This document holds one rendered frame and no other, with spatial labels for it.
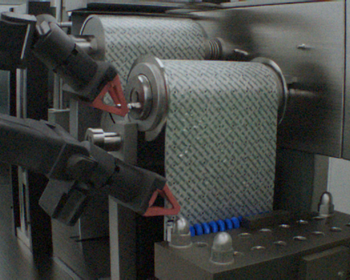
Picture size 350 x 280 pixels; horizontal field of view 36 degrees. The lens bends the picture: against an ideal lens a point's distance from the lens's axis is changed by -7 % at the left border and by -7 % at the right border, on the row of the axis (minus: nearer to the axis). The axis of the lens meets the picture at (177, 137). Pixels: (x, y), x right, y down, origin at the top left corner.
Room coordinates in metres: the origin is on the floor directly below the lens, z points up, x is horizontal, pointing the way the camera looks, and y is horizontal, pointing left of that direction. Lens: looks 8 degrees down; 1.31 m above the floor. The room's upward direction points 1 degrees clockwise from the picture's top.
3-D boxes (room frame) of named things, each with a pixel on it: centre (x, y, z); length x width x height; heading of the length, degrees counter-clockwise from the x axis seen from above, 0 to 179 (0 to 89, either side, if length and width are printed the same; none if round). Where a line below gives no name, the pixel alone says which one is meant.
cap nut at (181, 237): (0.84, -0.01, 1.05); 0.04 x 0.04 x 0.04
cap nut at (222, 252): (0.76, -0.07, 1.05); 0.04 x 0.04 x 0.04
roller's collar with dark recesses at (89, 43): (1.15, 0.21, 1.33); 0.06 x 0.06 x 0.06; 32
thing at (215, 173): (0.97, -0.08, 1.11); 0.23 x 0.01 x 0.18; 122
